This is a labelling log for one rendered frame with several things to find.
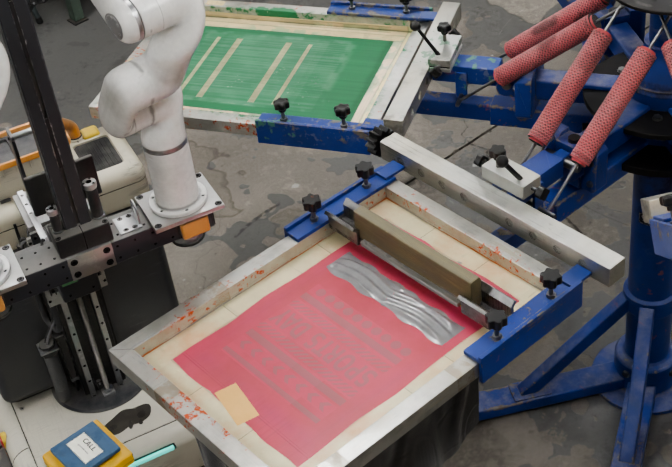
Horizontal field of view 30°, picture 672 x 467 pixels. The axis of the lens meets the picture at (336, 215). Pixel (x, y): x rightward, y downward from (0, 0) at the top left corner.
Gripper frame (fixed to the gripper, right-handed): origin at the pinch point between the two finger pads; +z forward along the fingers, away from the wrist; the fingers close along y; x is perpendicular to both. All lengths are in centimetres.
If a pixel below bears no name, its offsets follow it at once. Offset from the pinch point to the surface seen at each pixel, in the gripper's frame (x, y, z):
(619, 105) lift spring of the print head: -2, -127, -47
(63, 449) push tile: 72, -47, 41
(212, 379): 55, -69, 25
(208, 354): 47, -67, 26
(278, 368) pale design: 53, -79, 17
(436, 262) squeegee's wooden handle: 36, -99, -12
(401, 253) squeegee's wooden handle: 28, -95, -5
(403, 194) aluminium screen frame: 4, -97, -5
